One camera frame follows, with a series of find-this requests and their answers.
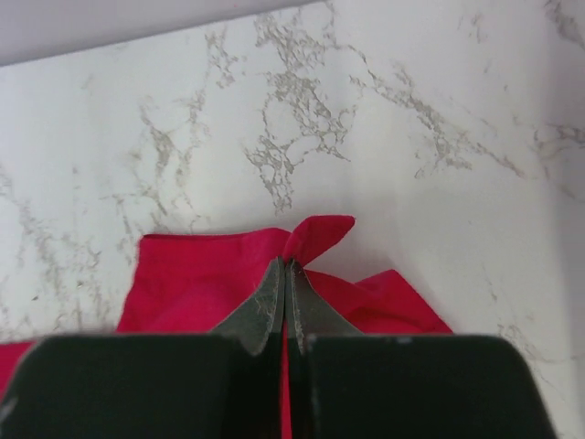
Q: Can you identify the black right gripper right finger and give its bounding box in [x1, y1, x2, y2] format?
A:
[285, 262, 555, 438]

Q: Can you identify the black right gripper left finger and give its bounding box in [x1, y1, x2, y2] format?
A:
[1, 258, 285, 438]

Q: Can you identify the crimson red t shirt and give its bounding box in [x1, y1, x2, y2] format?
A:
[1, 215, 449, 438]

